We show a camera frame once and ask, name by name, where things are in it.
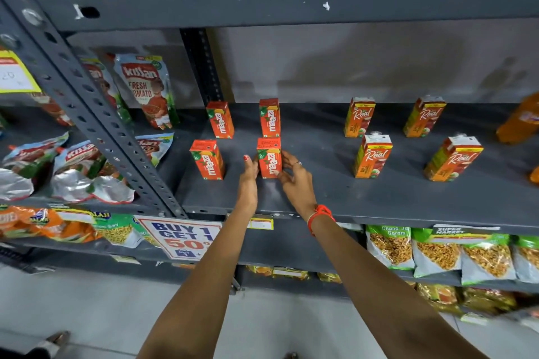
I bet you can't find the person's left hand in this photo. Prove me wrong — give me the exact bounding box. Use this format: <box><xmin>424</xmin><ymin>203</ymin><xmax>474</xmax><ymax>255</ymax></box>
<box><xmin>236</xmin><ymin>154</ymin><xmax>260</xmax><ymax>215</ymax></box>

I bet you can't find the person's right hand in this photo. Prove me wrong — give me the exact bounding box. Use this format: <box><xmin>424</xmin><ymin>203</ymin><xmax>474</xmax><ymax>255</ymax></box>
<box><xmin>277</xmin><ymin>150</ymin><xmax>318</xmax><ymax>221</ymax></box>

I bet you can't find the small orange juice carton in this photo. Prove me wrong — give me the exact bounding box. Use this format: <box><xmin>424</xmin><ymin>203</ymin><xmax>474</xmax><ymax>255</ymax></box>
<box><xmin>259</xmin><ymin>98</ymin><xmax>281</xmax><ymax>139</ymax></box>
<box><xmin>256</xmin><ymin>137</ymin><xmax>282</xmax><ymax>180</ymax></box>
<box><xmin>206</xmin><ymin>101</ymin><xmax>235</xmax><ymax>140</ymax></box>
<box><xmin>189</xmin><ymin>139</ymin><xmax>226</xmax><ymax>181</ymax></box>

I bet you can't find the person's right forearm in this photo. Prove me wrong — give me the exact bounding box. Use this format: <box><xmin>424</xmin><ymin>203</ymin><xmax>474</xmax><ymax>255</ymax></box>
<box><xmin>309</xmin><ymin>215</ymin><xmax>490</xmax><ymax>359</ymax></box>

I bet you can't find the person's left forearm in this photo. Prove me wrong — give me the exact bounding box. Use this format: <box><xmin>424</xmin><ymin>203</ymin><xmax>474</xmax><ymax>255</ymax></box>
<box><xmin>137</xmin><ymin>203</ymin><xmax>259</xmax><ymax>359</ymax></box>

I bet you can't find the red thread wristband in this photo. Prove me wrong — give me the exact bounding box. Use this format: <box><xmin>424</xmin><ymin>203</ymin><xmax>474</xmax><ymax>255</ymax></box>
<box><xmin>307</xmin><ymin>204</ymin><xmax>337</xmax><ymax>238</ymax></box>

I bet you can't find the small yellow shelf label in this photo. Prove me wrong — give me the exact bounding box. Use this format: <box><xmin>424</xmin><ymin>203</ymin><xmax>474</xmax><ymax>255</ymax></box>
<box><xmin>247</xmin><ymin>217</ymin><xmax>275</xmax><ymax>231</ymax></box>

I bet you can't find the tall orange-green juice carton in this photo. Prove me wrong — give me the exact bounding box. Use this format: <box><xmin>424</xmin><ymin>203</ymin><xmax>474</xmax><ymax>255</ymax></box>
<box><xmin>423</xmin><ymin>133</ymin><xmax>484</xmax><ymax>183</ymax></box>
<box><xmin>344</xmin><ymin>96</ymin><xmax>376</xmax><ymax>139</ymax></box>
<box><xmin>403</xmin><ymin>95</ymin><xmax>447</xmax><ymax>138</ymax></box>
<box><xmin>353</xmin><ymin>132</ymin><xmax>393</xmax><ymax>180</ymax></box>

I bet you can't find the white promotion sign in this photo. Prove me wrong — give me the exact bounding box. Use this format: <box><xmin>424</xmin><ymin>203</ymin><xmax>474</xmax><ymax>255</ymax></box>
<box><xmin>133</xmin><ymin>215</ymin><xmax>223</xmax><ymax>262</ymax></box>

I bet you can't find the pile of tomato ketchup pouches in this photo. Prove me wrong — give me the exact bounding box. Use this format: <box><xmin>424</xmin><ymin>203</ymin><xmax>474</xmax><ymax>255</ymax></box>
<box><xmin>0</xmin><ymin>53</ymin><xmax>180</xmax><ymax>204</ymax></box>

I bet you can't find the green-white snack packet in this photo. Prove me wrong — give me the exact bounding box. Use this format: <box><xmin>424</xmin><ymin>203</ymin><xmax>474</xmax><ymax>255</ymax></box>
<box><xmin>461</xmin><ymin>233</ymin><xmax>517</xmax><ymax>286</ymax></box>
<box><xmin>411</xmin><ymin>228</ymin><xmax>464</xmax><ymax>279</ymax></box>
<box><xmin>365</xmin><ymin>224</ymin><xmax>416</xmax><ymax>271</ymax></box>
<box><xmin>511</xmin><ymin>235</ymin><xmax>539</xmax><ymax>284</ymax></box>

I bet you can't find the green noodle snack packet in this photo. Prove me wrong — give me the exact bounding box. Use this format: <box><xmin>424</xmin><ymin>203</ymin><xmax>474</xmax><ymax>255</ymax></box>
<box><xmin>93</xmin><ymin>213</ymin><xmax>145</xmax><ymax>249</ymax></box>

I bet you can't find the green-white shelf label strip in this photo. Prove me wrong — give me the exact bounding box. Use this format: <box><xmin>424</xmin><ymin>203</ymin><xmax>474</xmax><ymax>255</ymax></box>
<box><xmin>429</xmin><ymin>224</ymin><xmax>502</xmax><ymax>245</ymax></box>

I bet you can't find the orange snack packet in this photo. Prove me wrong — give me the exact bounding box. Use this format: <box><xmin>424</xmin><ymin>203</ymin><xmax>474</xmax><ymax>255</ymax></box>
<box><xmin>37</xmin><ymin>208</ymin><xmax>102</xmax><ymax>244</ymax></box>
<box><xmin>0</xmin><ymin>205</ymin><xmax>55</xmax><ymax>241</ymax></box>

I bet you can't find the yellow price tag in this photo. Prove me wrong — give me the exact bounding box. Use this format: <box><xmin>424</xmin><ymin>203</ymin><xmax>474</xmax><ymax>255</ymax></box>
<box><xmin>0</xmin><ymin>50</ymin><xmax>42</xmax><ymax>94</ymax></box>

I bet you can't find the person's sandal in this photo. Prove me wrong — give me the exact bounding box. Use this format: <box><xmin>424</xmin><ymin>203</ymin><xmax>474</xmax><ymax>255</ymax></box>
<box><xmin>37</xmin><ymin>330</ymin><xmax>71</xmax><ymax>359</ymax></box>

